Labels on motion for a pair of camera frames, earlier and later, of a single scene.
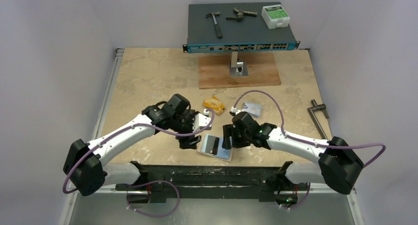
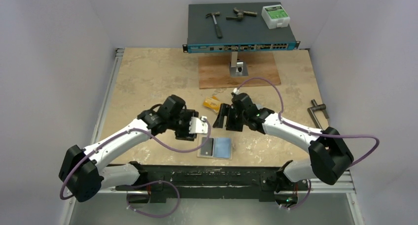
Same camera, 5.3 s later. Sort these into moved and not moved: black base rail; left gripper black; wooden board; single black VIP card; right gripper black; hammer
Moved: right gripper black; single black VIP card
Not moved: left gripper black; black base rail; hammer; wooden board
